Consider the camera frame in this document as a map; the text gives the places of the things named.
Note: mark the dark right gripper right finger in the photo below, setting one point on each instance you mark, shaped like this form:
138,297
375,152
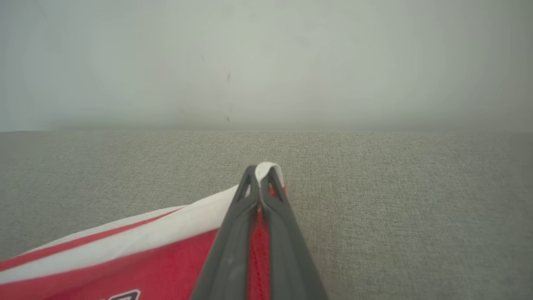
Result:
287,258

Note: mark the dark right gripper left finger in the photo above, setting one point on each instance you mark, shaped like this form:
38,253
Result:
229,258

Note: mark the red shorts with white trim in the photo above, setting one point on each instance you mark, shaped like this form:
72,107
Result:
125,266

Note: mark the grey fabric sofa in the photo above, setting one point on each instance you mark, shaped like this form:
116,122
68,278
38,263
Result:
395,200

